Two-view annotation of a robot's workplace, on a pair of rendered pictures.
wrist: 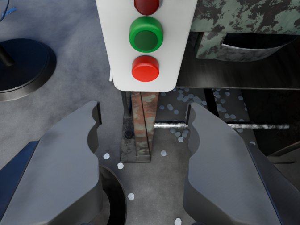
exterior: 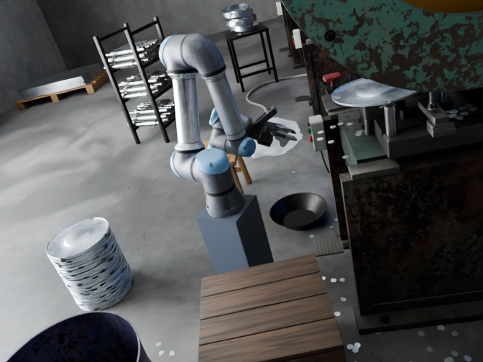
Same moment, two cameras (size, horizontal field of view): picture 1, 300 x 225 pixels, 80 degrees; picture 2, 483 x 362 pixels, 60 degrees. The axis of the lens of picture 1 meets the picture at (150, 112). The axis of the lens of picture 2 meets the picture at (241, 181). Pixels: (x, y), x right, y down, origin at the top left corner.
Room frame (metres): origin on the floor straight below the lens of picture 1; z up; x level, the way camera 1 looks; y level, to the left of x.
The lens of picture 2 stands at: (0.20, -1.59, 1.30)
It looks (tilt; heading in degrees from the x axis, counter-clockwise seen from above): 29 degrees down; 104
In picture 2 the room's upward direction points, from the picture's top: 16 degrees counter-clockwise
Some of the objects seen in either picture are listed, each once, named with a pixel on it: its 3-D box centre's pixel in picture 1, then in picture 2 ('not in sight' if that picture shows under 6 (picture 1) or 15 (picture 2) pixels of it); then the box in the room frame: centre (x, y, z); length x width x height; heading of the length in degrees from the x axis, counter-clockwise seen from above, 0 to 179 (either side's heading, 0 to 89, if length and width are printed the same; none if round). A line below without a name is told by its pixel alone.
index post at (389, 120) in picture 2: not in sight; (389, 118); (0.38, -0.39, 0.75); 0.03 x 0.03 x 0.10; 4
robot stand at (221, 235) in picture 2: not in sight; (240, 250); (-0.22, -0.27, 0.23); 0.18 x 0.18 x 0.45; 69
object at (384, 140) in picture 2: not in sight; (416, 113); (0.50, -0.21, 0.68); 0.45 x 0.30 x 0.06; 94
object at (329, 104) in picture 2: not in sight; (362, 111); (0.32, -0.22, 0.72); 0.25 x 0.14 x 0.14; 4
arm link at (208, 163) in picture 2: not in sight; (213, 169); (-0.23, -0.27, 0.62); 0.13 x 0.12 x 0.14; 145
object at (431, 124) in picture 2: not in sight; (433, 108); (0.51, -0.38, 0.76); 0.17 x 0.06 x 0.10; 94
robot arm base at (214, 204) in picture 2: not in sight; (223, 195); (-0.22, -0.28, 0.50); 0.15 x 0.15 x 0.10
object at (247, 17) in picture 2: not in sight; (248, 44); (-0.45, 2.76, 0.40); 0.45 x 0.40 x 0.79; 106
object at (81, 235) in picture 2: not in sight; (77, 236); (-0.98, -0.18, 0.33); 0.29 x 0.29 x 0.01
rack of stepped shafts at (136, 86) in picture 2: not in sight; (145, 82); (-1.25, 1.78, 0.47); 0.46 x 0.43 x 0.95; 164
